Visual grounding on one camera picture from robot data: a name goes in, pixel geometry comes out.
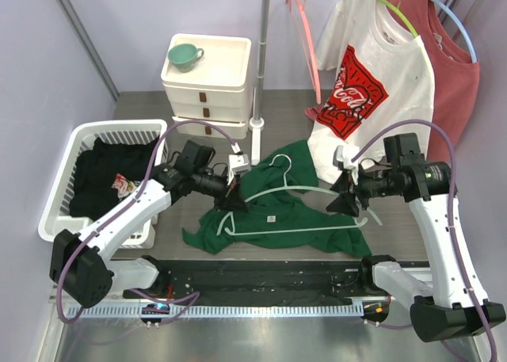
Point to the white drawer unit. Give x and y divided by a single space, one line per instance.
216 90

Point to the white graphic t-shirt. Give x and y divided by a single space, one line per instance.
383 76

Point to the teal cup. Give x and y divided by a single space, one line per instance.
185 56

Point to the perforated white cable duct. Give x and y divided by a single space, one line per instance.
137 309

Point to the pink hanger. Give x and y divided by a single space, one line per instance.
297 10

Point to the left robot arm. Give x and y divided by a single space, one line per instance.
81 263

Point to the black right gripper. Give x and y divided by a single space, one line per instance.
345 203

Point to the white laundry basket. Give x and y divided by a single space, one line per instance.
56 215

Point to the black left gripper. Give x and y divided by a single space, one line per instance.
230 197

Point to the red t-shirt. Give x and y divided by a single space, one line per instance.
456 74

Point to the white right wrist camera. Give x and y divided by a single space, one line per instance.
343 160

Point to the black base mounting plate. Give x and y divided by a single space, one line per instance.
266 283

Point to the green t-shirt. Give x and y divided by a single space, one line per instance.
263 177

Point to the blue hanger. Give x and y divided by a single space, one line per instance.
461 29

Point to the lime green hanger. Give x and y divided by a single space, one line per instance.
401 16

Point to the mint green hanger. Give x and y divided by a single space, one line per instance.
227 223

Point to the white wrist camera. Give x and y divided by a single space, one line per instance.
238 162
343 160

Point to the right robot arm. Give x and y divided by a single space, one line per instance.
455 304

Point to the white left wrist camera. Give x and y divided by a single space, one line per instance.
238 162

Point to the black t-shirt in basket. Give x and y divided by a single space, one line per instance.
106 175

